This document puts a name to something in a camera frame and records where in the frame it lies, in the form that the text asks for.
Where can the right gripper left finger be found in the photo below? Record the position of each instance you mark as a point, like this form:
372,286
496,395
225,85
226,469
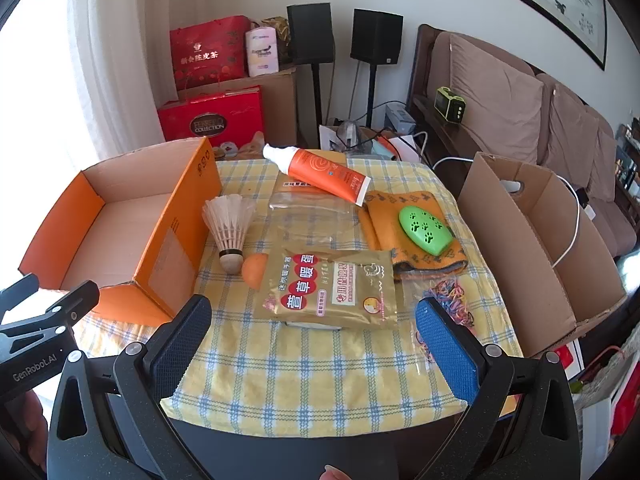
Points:
150,372

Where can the white feather shuttlecock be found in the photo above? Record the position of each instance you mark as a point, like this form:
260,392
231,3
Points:
228,218

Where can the white curtain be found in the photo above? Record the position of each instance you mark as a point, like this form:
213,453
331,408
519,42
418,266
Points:
124,53

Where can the clear plastic jar yellow lid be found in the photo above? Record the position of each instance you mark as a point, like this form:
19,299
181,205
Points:
300,213

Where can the orange cardboard box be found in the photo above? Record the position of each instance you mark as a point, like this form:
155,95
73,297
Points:
133,224

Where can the bag of colourful rubber bands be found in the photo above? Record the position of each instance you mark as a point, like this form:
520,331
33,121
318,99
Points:
451,296

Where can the white tissue roll pack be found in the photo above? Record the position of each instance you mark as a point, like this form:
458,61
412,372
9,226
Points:
262,51

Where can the yellow checked tablecloth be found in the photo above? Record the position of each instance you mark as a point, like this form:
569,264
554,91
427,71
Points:
271,380

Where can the gold hand warmer packet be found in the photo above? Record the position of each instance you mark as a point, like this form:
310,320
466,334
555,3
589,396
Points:
314,286

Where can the right black speaker on stand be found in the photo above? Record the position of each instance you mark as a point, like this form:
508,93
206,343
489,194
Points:
376,40

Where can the green paw print case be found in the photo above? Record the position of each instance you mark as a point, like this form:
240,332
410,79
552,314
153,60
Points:
425,230

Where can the box with cluttered gadgets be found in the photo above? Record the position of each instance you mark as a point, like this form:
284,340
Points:
399,139

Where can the left black speaker on stand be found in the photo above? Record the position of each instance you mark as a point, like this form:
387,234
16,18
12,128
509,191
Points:
312,42

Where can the orange ball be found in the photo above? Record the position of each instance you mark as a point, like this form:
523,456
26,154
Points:
253,270

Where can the person's hand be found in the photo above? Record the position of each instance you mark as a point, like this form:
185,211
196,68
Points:
332,473

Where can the red Ferrero gift bag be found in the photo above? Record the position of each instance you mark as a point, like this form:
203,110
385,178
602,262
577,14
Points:
227,117

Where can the brown sofa with cushions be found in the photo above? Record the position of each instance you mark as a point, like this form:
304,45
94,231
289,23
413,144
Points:
515,110

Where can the large brown carton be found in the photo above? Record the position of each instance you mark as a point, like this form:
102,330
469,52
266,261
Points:
278,102

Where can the dark red tea gift bag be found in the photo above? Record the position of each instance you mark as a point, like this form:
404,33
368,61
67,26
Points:
210,52

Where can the brown cardboard box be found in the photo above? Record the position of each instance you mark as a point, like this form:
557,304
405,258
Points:
553,269

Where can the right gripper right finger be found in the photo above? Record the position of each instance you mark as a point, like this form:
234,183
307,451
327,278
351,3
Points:
480,376

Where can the black speaker on stand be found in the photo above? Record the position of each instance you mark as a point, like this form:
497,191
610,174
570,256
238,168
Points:
312,42
376,40

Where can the orange patterned towel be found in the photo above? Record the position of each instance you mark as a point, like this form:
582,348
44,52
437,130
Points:
380,222

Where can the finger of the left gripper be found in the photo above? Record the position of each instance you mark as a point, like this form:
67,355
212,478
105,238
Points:
12,296
58,318

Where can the green black radio clock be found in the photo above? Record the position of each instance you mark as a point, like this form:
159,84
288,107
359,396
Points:
449,105

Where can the orange white lotion tube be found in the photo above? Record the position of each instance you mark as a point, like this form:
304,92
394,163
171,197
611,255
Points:
305,166

